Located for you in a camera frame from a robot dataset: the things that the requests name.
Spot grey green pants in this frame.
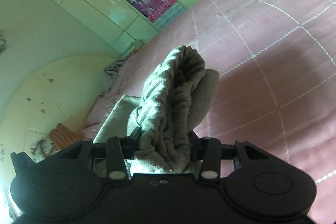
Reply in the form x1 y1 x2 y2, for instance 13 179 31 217
93 46 219 173

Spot orange striped pillow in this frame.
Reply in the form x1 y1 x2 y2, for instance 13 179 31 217
49 123 83 150

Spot teal patterned pillow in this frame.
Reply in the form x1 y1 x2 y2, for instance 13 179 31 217
30 137 59 163

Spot grey crumpled cloth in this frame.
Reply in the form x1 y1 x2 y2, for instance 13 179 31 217
99 56 130 97

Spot cream headboard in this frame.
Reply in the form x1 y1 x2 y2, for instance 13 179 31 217
1 55 115 203

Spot pink checked bed sheet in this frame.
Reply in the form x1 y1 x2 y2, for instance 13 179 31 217
86 0 335 223

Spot left lower calendar poster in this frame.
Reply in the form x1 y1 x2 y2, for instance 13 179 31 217
126 0 186 30

